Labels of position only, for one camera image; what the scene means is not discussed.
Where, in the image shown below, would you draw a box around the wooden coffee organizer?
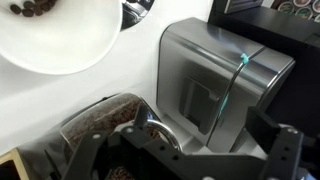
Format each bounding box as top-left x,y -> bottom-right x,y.
0,148 -> 31,180

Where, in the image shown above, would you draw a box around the Keurig coffee machine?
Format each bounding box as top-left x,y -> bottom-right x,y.
223,0 -> 264,14

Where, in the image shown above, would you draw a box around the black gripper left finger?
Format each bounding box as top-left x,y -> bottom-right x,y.
61,104 -> 188,180

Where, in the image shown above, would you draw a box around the roasted coffee beans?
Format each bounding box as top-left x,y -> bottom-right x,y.
9,0 -> 58,18
66,96 -> 161,151

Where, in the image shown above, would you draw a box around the black coffee machine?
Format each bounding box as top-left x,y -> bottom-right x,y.
208,0 -> 320,138

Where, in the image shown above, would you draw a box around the patterned white paper cup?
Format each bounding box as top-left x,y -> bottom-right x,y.
0,0 -> 124,76

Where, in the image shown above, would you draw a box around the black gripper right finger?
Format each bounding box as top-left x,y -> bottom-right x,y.
245,106 -> 305,180

